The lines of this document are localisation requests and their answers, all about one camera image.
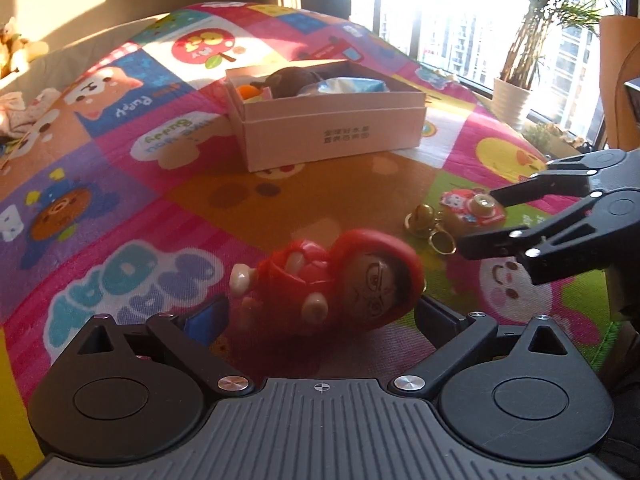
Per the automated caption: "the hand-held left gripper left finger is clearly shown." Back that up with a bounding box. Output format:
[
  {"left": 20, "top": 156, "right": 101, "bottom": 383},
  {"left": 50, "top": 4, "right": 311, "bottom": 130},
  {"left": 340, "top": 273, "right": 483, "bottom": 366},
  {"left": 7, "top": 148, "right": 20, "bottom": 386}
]
[{"left": 52, "top": 294, "right": 256, "bottom": 395}]

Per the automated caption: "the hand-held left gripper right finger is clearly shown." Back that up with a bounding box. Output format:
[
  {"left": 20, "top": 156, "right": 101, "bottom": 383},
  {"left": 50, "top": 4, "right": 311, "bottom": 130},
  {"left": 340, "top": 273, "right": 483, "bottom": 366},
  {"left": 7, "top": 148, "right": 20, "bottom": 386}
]
[{"left": 392, "top": 295, "right": 585, "bottom": 393}]

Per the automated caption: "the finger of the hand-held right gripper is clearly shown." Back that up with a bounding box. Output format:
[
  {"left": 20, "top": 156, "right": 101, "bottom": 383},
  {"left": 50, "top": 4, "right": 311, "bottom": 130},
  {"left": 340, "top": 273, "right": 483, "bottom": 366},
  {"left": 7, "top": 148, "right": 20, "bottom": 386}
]
[
  {"left": 487, "top": 150, "right": 640, "bottom": 208},
  {"left": 457, "top": 192, "right": 618, "bottom": 287}
]

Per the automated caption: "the pink camera keychain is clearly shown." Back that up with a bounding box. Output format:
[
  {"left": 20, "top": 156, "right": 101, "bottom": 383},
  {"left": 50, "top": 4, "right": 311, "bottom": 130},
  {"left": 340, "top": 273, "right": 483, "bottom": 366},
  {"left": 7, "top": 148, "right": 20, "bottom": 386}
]
[{"left": 439, "top": 187, "right": 507, "bottom": 236}]

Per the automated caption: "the red hooded toy figure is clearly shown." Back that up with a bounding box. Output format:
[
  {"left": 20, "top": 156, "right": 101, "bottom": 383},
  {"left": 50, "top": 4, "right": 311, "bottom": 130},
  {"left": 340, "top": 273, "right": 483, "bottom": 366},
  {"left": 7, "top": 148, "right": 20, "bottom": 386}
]
[{"left": 229, "top": 227, "right": 426, "bottom": 333}]

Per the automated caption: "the white cardboard box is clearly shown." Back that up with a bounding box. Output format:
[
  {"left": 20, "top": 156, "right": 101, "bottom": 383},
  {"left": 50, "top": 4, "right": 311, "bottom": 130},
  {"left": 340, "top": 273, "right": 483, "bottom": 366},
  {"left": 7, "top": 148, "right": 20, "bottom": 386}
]
[{"left": 224, "top": 59, "right": 428, "bottom": 173}]

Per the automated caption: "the blue tissue packet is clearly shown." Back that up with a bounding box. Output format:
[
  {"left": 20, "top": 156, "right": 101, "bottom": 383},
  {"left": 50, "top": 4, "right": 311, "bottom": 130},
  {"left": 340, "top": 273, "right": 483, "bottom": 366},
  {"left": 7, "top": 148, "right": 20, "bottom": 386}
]
[{"left": 297, "top": 76, "right": 391, "bottom": 97}]

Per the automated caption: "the dark plush toy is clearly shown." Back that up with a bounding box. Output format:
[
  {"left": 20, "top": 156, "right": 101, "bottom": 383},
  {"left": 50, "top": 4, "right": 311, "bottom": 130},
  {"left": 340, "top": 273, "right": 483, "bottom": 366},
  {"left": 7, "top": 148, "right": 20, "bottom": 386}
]
[{"left": 250, "top": 66, "right": 326, "bottom": 99}]

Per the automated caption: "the potted palm white pot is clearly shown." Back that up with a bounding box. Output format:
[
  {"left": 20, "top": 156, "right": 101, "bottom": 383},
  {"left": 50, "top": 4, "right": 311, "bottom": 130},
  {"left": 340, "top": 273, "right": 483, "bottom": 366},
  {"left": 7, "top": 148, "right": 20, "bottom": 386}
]
[{"left": 492, "top": 0, "right": 638, "bottom": 131}]

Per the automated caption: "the gold bell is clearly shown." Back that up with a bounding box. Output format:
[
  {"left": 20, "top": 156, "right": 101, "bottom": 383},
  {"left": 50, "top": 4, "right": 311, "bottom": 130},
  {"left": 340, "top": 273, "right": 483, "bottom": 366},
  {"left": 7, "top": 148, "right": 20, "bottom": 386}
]
[{"left": 404, "top": 202, "right": 443, "bottom": 238}]

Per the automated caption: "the colourful cartoon play mat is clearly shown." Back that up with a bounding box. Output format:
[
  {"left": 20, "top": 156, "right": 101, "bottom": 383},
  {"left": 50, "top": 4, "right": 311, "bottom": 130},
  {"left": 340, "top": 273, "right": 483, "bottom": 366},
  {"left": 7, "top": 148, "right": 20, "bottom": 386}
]
[{"left": 0, "top": 2, "right": 621, "bottom": 411}]

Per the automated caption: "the tan board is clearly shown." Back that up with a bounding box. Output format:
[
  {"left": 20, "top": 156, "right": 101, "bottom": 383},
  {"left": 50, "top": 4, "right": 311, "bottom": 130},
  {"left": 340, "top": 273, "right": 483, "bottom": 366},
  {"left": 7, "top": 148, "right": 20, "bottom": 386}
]
[{"left": 599, "top": 15, "right": 640, "bottom": 152}]

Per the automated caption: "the white pink crumpled cloth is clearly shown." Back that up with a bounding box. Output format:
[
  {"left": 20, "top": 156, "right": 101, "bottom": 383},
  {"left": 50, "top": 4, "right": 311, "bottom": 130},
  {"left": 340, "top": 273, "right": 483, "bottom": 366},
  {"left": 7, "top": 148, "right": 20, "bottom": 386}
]
[{"left": 0, "top": 87, "right": 62, "bottom": 139}]

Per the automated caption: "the beige sofa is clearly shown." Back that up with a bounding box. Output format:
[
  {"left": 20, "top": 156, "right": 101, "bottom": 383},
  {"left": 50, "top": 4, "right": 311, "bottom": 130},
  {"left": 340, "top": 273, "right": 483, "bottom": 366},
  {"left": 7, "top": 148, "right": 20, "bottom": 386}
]
[{"left": 0, "top": 12, "right": 171, "bottom": 98}]

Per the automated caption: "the brown teddy bear plush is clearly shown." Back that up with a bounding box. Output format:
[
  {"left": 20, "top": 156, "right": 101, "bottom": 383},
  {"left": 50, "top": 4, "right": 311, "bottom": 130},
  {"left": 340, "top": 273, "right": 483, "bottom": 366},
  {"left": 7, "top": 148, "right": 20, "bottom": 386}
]
[{"left": 0, "top": 16, "right": 50, "bottom": 80}]

